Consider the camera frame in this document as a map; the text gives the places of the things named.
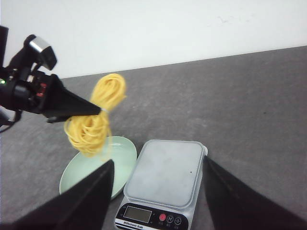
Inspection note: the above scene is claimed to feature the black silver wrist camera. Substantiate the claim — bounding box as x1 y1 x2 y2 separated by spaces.
24 34 57 70

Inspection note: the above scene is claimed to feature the pale green round plate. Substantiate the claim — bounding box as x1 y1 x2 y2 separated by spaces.
59 136 137 199

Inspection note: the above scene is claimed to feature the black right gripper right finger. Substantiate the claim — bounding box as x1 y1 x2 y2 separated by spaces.
203 156 307 230

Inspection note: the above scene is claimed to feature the yellow vermicelli noodle bundle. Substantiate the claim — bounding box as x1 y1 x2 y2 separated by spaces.
63 73 126 159

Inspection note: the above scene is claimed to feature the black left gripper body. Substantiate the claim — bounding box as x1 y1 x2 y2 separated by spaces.
0 68 60 113

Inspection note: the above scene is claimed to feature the black cable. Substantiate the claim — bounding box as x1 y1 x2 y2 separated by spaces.
0 107 22 133

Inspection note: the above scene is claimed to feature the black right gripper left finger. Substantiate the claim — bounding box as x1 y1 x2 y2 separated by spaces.
0 160 114 230

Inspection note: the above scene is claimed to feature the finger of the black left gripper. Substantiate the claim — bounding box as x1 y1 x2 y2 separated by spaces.
41 74 101 116
47 116 71 124

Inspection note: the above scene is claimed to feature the silver digital kitchen scale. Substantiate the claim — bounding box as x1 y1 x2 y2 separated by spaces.
114 139 208 230

